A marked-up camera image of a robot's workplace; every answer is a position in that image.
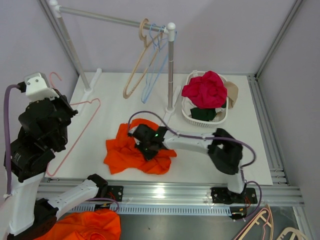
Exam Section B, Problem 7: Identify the orange t shirt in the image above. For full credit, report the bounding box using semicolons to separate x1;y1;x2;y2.
103;123;177;175

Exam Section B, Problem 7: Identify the pink wire hanger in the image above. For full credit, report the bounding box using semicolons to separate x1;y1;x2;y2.
45;71;102;177

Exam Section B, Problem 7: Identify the green and white t shirt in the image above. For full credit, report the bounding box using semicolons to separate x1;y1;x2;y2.
183;99;227;122

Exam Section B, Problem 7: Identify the magenta t shirt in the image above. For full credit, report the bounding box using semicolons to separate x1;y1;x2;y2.
181;71;228;109

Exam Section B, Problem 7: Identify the light blue wire hanger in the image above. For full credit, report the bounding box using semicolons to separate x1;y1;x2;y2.
141;23;162;104
151;22;177;83

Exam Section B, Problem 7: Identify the beige t shirt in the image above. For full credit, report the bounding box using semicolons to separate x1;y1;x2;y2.
224;81;239;109

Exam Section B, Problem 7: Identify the beige wooden hanger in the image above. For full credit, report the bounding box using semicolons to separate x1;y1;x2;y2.
122;18;169;103

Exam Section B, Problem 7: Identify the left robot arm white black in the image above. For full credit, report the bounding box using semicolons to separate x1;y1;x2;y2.
4;94;108;240

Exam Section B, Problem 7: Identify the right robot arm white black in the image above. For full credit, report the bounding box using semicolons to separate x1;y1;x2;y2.
127;123;247;203

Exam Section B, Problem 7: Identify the pink hanger on floor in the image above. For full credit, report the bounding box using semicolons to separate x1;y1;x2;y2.
233;204;274;240

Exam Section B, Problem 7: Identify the beige hanger on floor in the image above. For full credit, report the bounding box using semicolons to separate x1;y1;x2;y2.
276;227;309;240

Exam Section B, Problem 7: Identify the white perforated plastic basket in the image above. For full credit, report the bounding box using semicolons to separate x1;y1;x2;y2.
181;70;229;128

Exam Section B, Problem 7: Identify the orange cloth pile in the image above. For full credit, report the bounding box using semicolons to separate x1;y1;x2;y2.
39;209;121;240

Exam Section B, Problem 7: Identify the metal clothes rack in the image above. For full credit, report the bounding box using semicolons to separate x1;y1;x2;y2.
49;0;181;124

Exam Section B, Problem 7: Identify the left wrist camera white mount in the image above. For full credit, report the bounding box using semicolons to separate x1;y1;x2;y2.
18;72;60;102

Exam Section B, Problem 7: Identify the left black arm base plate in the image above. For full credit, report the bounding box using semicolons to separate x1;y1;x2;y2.
95;185;124;202

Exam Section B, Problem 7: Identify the slotted grey cable duct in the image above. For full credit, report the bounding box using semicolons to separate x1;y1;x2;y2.
42;203;247;216

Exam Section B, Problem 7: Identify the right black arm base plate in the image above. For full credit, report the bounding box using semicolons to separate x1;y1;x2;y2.
210;187;258;205

